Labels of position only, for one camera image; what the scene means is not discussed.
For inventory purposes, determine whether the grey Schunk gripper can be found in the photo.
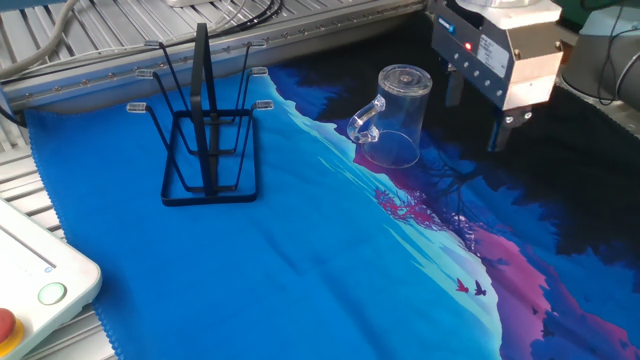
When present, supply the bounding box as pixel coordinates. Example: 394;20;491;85
430;0;565;154

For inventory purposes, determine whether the clear plastic cup with handle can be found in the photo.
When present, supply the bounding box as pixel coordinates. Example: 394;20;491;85
346;63;434;170

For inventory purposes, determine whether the blue landscape print cloth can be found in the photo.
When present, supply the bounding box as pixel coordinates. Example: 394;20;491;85
24;12;640;360

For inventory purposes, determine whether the white teach pendant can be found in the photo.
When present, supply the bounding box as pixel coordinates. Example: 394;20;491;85
0;197;104;360

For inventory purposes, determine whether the black cable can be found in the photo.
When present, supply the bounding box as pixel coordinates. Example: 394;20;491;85
219;0;286;36

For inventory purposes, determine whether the black wire cup rack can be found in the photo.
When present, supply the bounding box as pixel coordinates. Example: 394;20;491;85
126;22;275;208

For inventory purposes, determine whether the aluminium table edge rail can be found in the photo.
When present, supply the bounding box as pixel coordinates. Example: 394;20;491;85
0;0;431;114

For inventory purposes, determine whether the thick grey cable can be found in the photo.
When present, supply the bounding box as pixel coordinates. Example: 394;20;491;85
0;0;81;81

